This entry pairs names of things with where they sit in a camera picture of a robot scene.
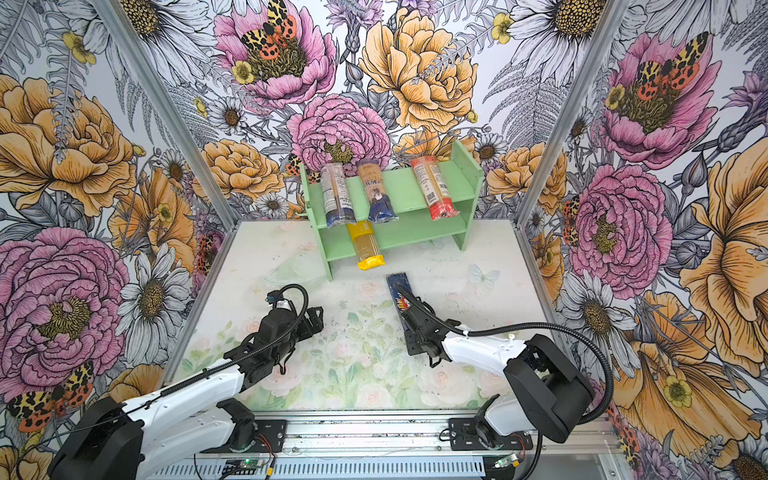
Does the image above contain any yellow Pastatime spaghetti bag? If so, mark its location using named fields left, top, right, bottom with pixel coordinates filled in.
left=346, top=220, right=386, bottom=271

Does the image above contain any yellow blue spaghetti bag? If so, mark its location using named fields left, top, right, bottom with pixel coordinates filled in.
left=358, top=163, right=399, bottom=223

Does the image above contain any red white label spaghetti bag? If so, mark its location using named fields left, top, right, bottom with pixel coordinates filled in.
left=411, top=156, right=459, bottom=220

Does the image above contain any clear grey label spaghetti bag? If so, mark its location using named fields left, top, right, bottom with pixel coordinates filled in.
left=321, top=163, right=356, bottom=228

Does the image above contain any blue Barilla spaghetti box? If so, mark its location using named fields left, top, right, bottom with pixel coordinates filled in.
left=386, top=272, right=420, bottom=331

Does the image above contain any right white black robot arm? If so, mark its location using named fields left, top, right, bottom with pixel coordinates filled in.
left=397, top=300, right=607, bottom=450

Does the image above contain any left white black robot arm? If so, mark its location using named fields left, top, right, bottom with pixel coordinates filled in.
left=48, top=306, right=324, bottom=479

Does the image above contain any green wooden two-tier shelf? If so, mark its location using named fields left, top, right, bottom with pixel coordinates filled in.
left=300, top=141, right=484, bottom=280

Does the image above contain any small green circuit board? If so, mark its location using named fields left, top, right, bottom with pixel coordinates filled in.
left=220, top=458, right=266, bottom=479

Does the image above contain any left black corrugated cable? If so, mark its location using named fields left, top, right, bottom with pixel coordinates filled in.
left=35, top=283, right=310, bottom=457

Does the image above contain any black corrugated cable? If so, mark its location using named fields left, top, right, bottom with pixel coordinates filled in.
left=392, top=281, right=615, bottom=480
left=35, top=283, right=310, bottom=457

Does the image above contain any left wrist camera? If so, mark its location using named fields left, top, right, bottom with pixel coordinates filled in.
left=266, top=290, right=298, bottom=314

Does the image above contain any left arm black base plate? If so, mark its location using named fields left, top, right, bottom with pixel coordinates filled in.
left=203, top=419, right=288, bottom=454

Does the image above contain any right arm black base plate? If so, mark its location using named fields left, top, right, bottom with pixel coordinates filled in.
left=441, top=417, right=534, bottom=452

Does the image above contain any aluminium front rail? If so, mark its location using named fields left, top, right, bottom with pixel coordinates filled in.
left=146, top=410, right=633, bottom=479

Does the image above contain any right black corrugated cable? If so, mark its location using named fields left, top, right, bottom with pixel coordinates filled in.
left=392, top=281, right=615, bottom=480

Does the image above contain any left aluminium corner post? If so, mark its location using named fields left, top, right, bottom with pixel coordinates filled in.
left=94, top=1, right=239, bottom=232

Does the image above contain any aluminium corner post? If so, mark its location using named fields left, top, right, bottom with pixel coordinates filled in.
left=515, top=0, right=630, bottom=231
left=94, top=1, right=239, bottom=232

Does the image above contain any right aluminium corner post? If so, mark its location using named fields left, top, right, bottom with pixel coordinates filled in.
left=515, top=0, right=630, bottom=231

